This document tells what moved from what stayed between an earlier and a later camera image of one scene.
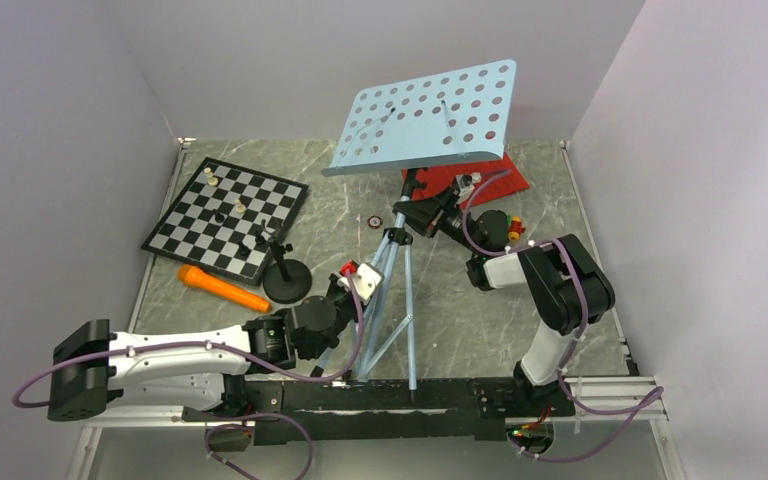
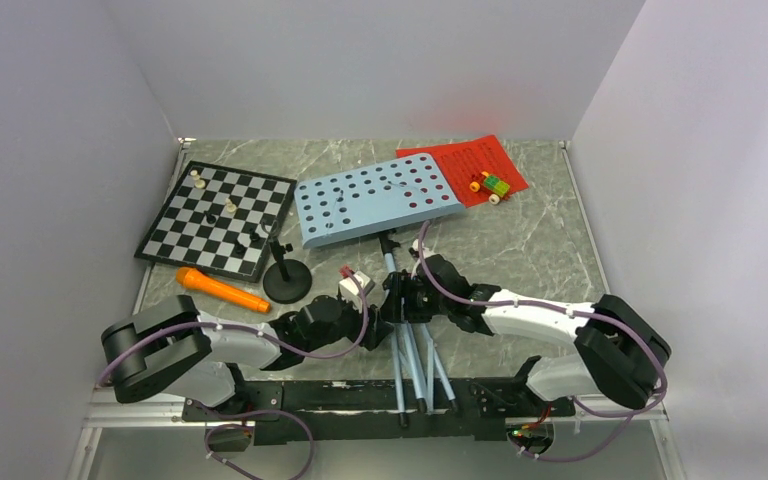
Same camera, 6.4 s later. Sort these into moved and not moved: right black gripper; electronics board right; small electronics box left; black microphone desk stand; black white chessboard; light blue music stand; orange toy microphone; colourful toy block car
Moved: colourful toy block car; right black gripper; light blue music stand
Not moved: black microphone desk stand; electronics board right; small electronics box left; black white chessboard; orange toy microphone
